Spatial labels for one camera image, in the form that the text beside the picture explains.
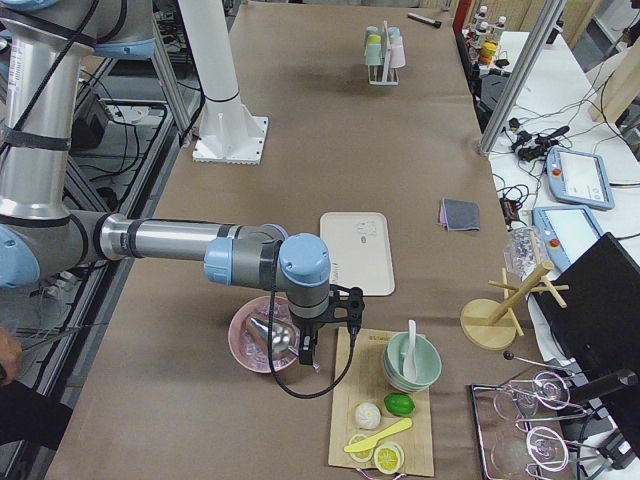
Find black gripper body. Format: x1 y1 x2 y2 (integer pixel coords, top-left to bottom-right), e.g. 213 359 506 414
298 317 326 345

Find green cup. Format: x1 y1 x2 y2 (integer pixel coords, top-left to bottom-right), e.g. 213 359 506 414
365 42 383 67

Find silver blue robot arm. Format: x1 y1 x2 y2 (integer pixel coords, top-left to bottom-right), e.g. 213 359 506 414
1 1 335 365

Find cream rabbit tray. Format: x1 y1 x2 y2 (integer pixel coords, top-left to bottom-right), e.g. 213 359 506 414
320 212 395 296

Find pink cup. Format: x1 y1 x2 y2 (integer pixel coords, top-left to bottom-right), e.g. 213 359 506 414
389 37 406 69

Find light blue cup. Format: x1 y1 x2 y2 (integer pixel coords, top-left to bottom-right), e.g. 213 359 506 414
388 26 402 44

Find metal ice scoop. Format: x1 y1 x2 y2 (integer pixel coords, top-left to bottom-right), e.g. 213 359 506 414
245 314 298 371

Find pink bowl with ice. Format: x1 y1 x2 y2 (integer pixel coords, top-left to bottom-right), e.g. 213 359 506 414
228 296 299 373

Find wooden cutting board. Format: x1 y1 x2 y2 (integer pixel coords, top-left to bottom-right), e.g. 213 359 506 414
328 328 435 477

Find white steamed bun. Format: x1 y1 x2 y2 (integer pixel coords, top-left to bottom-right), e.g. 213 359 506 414
354 402 382 430

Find white ceramic spoon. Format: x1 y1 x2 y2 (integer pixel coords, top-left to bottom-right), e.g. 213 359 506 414
403 319 417 382

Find green lime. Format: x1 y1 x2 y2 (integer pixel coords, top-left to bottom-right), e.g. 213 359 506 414
383 392 416 417

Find yellow plastic knife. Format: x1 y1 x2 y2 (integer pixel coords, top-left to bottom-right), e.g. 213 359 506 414
343 418 413 453

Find stacked green bowls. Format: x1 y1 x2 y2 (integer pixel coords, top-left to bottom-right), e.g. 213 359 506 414
382 332 442 393

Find lemon slice under knife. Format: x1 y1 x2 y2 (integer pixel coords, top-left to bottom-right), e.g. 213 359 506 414
348 433 374 463

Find lemon half slice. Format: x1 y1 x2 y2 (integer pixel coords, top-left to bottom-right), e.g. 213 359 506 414
373 442 405 475

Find wooden mug tree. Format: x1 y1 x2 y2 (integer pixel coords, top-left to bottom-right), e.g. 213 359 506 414
460 235 569 351

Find folded grey cloth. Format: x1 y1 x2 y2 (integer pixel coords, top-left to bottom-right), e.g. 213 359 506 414
439 198 480 231

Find clear plastic glass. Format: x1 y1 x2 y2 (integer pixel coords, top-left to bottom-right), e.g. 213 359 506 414
504 226 542 278

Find near teach pendant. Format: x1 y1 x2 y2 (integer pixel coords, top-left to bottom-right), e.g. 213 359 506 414
532 205 604 272

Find teach pendant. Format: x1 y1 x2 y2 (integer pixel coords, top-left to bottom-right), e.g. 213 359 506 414
532 205 604 272
546 146 615 211

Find black monitor box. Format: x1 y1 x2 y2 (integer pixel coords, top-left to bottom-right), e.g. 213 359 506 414
534 233 639 451

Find far teach pendant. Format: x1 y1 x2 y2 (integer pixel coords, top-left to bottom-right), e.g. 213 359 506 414
546 146 615 211

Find metal tube black cap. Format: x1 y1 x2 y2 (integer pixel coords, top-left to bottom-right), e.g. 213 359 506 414
407 12 442 29

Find black camera bracket wrist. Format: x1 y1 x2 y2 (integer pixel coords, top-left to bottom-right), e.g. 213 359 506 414
322 284 365 339

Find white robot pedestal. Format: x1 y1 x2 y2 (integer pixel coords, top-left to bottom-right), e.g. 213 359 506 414
179 0 269 165

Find black wire glass rack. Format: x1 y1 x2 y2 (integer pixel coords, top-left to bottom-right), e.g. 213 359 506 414
467 369 640 480

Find white wire cup rack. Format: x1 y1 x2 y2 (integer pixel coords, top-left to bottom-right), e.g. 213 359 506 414
364 21 401 86

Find aluminium frame post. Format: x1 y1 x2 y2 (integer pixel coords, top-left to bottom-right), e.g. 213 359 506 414
478 0 566 157

